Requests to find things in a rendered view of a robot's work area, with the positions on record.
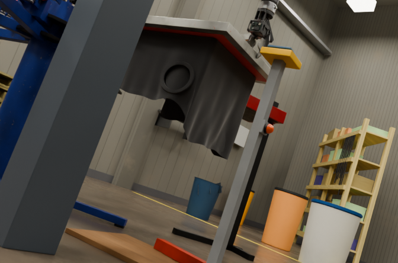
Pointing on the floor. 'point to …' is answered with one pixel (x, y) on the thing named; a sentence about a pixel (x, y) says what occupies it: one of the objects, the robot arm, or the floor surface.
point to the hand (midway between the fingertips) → (253, 55)
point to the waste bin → (203, 198)
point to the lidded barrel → (329, 233)
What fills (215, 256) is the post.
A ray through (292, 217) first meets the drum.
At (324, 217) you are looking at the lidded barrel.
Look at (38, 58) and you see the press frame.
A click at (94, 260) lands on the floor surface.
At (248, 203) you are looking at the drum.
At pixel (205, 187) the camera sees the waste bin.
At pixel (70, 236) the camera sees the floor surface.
